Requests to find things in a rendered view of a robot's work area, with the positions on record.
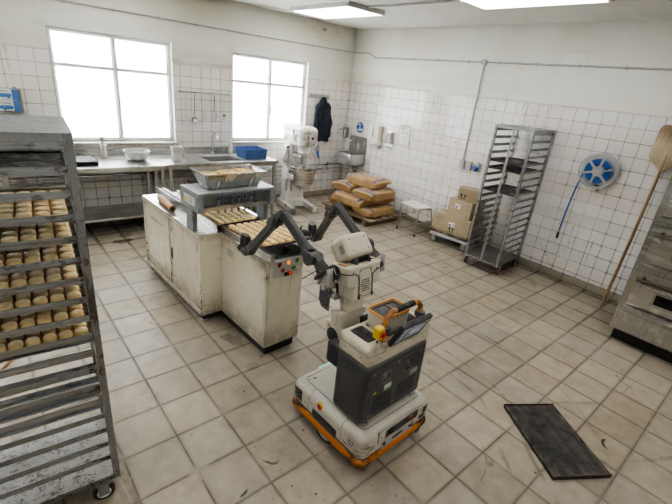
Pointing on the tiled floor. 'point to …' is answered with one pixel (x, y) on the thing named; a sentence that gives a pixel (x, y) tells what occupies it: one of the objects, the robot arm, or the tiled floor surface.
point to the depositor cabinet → (184, 256)
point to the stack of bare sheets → (555, 442)
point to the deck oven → (650, 290)
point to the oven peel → (660, 155)
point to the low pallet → (366, 217)
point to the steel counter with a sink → (158, 160)
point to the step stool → (416, 213)
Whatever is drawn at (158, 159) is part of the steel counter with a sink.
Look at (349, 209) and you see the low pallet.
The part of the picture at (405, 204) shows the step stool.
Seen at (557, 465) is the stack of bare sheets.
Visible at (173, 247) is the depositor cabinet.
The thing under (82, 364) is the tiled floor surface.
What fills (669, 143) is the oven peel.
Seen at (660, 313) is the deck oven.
